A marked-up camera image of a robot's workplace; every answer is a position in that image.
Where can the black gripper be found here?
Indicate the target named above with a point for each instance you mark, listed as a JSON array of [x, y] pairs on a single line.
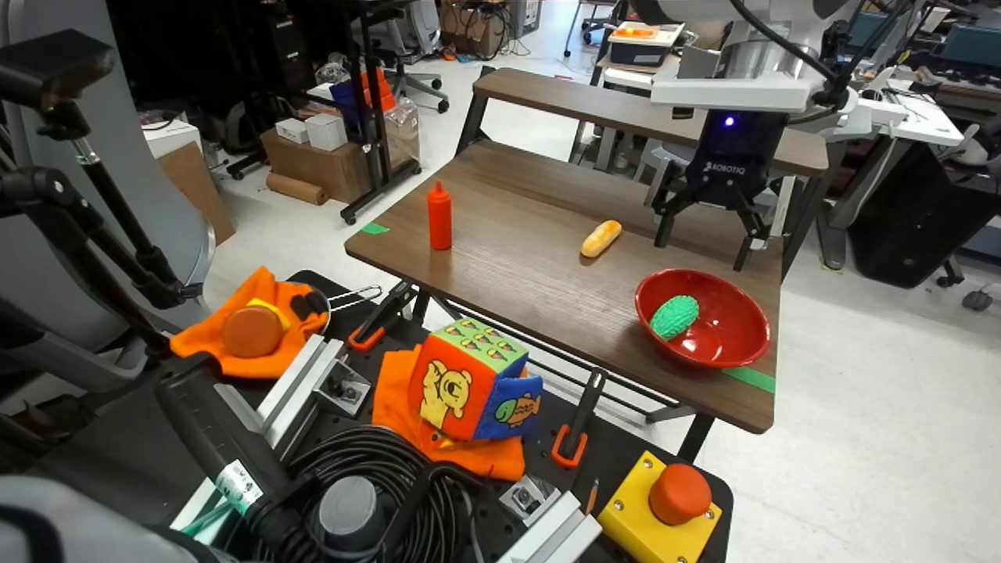
[[729, 157]]

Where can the green plush toy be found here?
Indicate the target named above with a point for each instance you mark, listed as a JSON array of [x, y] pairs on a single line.
[[675, 317]]

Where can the red bowl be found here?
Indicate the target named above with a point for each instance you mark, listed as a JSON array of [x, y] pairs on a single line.
[[721, 339]]

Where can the yellow plush toy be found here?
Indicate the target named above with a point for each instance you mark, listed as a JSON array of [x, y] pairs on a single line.
[[602, 239]]

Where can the green tape strip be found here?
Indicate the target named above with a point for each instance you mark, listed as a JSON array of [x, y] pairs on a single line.
[[752, 380]]

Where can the brown desk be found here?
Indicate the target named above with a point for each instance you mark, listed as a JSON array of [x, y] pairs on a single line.
[[583, 105]]

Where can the box with orange top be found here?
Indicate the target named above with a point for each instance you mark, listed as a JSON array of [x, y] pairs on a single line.
[[647, 42]]

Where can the black bag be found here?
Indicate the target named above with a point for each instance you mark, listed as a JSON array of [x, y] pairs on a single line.
[[919, 219]]

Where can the white table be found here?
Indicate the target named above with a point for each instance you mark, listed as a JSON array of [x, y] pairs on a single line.
[[909, 120]]

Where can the black mounting board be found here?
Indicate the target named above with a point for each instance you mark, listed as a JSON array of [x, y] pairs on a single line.
[[626, 447]]

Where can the black orange clamp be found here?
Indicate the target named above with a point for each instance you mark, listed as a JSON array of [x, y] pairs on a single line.
[[576, 423], [380, 317]]

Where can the red squeeze bottle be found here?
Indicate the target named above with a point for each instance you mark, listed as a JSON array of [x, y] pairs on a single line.
[[438, 218]]

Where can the colourful soft cube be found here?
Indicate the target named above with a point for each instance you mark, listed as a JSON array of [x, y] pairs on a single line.
[[475, 380]]

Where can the yellow emergency stop box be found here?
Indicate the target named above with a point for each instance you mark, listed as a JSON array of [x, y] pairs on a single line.
[[658, 516]]

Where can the small printed tag card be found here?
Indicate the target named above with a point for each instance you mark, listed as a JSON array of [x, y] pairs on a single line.
[[341, 389], [530, 500]]

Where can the green block on table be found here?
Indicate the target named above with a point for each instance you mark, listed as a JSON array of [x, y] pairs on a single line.
[[375, 230]]

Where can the aluminium profile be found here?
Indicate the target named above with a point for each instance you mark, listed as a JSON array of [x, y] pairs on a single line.
[[552, 527], [298, 380]]

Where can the orange cloth under cube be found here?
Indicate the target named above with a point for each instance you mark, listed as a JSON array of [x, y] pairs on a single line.
[[459, 456]]

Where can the black floor stand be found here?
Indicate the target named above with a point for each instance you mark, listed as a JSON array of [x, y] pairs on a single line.
[[371, 105]]

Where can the large cardboard box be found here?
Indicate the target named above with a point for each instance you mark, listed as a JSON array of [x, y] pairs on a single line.
[[329, 166]]

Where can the white small boxes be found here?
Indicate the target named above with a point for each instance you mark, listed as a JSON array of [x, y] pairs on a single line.
[[314, 129]]

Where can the gray round cap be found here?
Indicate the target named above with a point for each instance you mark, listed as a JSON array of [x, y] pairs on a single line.
[[348, 511]]

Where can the orange ball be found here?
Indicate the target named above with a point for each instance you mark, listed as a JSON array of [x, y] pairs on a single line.
[[253, 332]]

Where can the tall cardboard box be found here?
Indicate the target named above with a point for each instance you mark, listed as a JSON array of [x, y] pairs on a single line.
[[198, 190]]

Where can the orange cloth with ball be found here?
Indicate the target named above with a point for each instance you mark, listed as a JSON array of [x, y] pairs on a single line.
[[209, 339]]

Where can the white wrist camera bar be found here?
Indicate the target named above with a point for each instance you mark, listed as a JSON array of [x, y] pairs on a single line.
[[729, 95]]

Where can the black camera tripod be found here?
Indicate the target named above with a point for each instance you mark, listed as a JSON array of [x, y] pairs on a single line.
[[64, 197]]

